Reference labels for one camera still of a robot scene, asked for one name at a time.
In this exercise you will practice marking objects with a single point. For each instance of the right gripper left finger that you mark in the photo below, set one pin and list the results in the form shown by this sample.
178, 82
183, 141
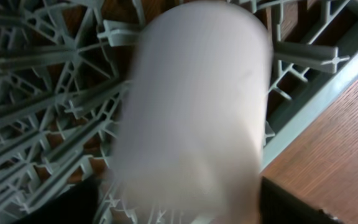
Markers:
77, 205

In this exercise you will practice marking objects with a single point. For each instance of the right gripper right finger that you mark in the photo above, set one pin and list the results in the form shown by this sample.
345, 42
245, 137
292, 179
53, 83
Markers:
278, 206

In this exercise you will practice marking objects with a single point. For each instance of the pink cup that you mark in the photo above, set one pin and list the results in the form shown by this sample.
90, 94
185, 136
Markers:
193, 122

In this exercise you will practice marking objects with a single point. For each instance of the grey dishwasher rack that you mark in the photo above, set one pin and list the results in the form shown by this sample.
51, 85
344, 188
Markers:
62, 83

